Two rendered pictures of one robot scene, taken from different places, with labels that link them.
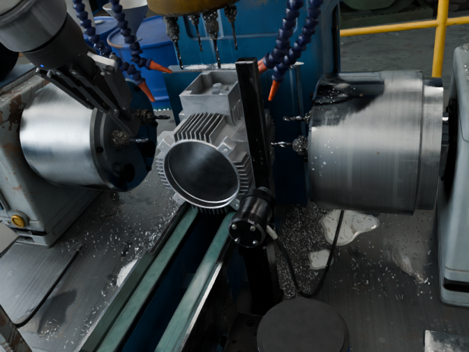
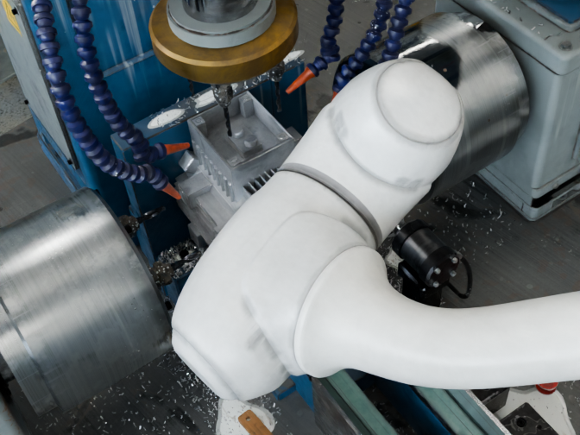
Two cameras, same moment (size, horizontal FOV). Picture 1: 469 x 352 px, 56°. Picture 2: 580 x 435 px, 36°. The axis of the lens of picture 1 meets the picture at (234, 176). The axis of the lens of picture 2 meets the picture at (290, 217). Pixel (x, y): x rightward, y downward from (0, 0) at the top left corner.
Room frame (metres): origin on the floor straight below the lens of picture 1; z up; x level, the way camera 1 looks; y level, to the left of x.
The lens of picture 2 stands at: (0.28, 0.68, 1.98)
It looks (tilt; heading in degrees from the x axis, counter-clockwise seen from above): 50 degrees down; 305
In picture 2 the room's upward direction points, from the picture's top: 6 degrees counter-clockwise
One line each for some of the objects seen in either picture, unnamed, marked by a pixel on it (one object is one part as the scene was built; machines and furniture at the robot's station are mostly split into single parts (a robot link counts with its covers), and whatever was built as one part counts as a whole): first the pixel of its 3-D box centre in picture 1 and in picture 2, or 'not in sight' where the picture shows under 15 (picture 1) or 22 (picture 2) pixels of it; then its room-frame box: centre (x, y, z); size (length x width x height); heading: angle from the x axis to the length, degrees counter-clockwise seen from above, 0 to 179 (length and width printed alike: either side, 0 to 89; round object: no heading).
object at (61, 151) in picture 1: (76, 134); (34, 319); (0.95, 0.34, 1.04); 0.37 x 0.25 x 0.25; 65
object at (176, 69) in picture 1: (245, 129); (212, 166); (0.94, -0.05, 0.97); 0.30 x 0.11 x 0.34; 65
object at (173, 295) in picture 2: not in sight; (189, 276); (0.91, 0.09, 0.86); 0.07 x 0.06 x 0.12; 65
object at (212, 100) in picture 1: (218, 98); (242, 147); (0.83, 0.00, 1.11); 0.12 x 0.11 x 0.07; 155
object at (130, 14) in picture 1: (134, 26); not in sight; (2.35, 0.36, 0.93); 0.25 x 0.24 x 0.25; 164
